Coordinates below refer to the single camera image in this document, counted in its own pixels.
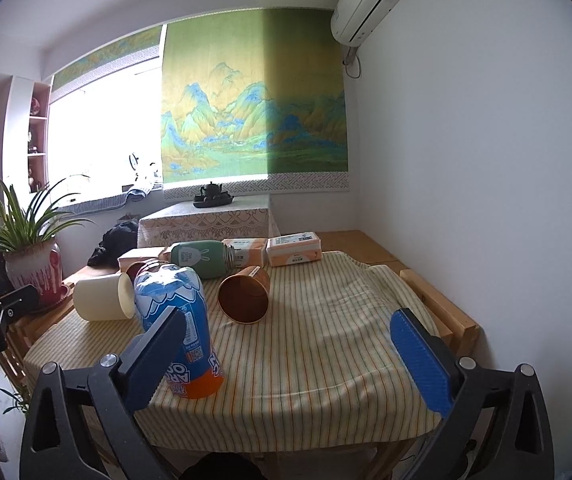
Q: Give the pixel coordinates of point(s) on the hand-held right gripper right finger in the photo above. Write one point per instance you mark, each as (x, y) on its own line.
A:
(418, 360)

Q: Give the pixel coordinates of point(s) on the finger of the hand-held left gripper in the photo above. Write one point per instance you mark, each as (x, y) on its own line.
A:
(16, 300)

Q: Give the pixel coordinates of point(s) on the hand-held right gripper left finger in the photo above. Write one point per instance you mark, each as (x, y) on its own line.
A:
(152, 360)

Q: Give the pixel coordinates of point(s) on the brown paper cup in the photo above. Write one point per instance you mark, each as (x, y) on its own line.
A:
(246, 300)

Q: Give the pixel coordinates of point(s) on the cream cup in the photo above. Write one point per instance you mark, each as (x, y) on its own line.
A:
(98, 296)

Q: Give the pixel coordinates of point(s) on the dark red cup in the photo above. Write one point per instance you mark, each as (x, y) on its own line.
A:
(141, 269)

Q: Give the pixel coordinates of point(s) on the red white glazed plant pot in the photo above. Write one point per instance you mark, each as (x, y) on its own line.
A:
(33, 275)

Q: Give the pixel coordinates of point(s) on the blue orange snack bag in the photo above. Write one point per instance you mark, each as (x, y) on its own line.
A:
(176, 300)

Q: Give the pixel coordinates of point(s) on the green leafy plant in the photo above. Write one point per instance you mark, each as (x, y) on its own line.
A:
(13, 225)

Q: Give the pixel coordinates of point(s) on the striped tablecloth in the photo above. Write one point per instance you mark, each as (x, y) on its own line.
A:
(316, 355)

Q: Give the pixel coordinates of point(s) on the green rabbit print bottle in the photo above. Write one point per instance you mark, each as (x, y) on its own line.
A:
(201, 259)

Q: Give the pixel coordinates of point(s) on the black cloth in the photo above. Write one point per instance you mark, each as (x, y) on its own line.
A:
(116, 245)

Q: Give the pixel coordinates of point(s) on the blue checked cloth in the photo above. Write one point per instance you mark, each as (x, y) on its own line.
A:
(101, 202)

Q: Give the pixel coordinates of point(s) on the wooden table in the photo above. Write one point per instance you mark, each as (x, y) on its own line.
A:
(360, 242)

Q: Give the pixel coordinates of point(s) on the cabinet with patterned cloth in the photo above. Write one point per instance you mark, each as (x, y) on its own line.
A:
(201, 225)

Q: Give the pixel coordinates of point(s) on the orange tissue pack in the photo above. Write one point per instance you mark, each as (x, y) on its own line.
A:
(293, 251)

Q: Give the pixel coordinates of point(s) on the dark tea tray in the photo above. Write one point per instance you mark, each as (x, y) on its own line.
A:
(213, 203)

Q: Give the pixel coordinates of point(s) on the dark teapot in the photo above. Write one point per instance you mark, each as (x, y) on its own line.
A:
(212, 191)

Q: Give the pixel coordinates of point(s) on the short landscape roller blind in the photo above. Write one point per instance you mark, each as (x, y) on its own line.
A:
(106, 57)

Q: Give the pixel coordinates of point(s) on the white air conditioner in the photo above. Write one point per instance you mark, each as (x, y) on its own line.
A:
(365, 2)

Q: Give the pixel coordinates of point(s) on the white wall shelf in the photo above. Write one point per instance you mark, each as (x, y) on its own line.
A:
(38, 130)

